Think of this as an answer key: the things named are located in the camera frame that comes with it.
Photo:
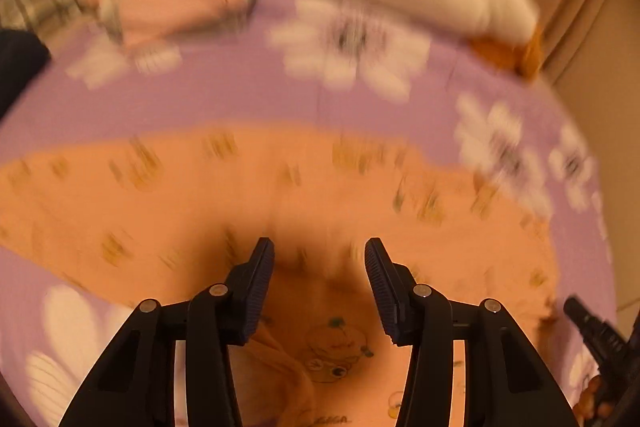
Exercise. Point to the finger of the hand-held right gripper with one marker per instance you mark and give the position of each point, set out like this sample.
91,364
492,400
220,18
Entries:
597,332

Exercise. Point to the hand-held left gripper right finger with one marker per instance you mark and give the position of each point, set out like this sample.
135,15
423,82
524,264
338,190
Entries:
380,294

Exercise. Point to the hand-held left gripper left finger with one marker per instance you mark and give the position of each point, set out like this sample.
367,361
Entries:
257,289

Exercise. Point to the orange cartoon print garment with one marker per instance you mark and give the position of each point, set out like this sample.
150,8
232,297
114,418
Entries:
200,207

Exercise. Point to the person's right hand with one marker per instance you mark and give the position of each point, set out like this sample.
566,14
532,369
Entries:
589,399

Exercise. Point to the purple floral bedsheet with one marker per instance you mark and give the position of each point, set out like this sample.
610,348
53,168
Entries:
225,97

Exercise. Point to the dark navy cloth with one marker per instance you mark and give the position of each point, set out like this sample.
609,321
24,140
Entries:
20,67

